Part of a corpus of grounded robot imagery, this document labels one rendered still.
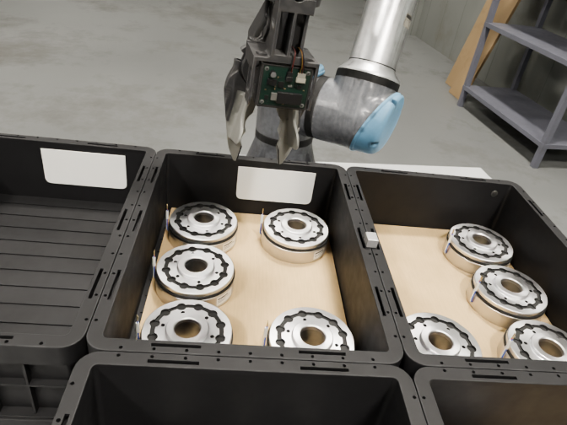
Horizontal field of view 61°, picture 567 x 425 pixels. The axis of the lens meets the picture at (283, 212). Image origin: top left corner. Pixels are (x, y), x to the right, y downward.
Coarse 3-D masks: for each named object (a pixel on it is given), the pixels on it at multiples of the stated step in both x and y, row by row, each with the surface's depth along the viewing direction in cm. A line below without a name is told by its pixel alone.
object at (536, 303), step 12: (480, 276) 70; (492, 276) 70; (516, 276) 71; (480, 288) 67; (492, 288) 67; (540, 288) 69; (492, 300) 65; (504, 300) 66; (516, 300) 66; (528, 300) 66; (540, 300) 67; (516, 312) 64; (528, 312) 64; (540, 312) 65
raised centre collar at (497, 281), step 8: (496, 280) 68; (504, 280) 69; (512, 280) 69; (520, 280) 69; (496, 288) 67; (504, 288) 67; (520, 288) 68; (528, 288) 68; (512, 296) 66; (520, 296) 66
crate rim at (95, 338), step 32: (160, 160) 72; (224, 160) 75; (256, 160) 76; (288, 160) 77; (352, 192) 71; (352, 224) 65; (128, 256) 53; (96, 320) 45; (384, 320) 50; (160, 352) 43; (192, 352) 43; (224, 352) 44; (256, 352) 44; (288, 352) 45; (320, 352) 45; (352, 352) 46; (384, 352) 46
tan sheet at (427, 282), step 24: (384, 240) 80; (408, 240) 80; (432, 240) 81; (408, 264) 75; (432, 264) 76; (408, 288) 70; (432, 288) 71; (456, 288) 72; (408, 312) 66; (432, 312) 67; (456, 312) 67; (480, 336) 64
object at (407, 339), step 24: (360, 168) 78; (360, 192) 72; (360, 216) 66; (384, 264) 58; (384, 288) 54; (408, 336) 48; (408, 360) 46; (432, 360) 46; (456, 360) 47; (480, 360) 47; (504, 360) 47; (528, 360) 48; (552, 360) 48
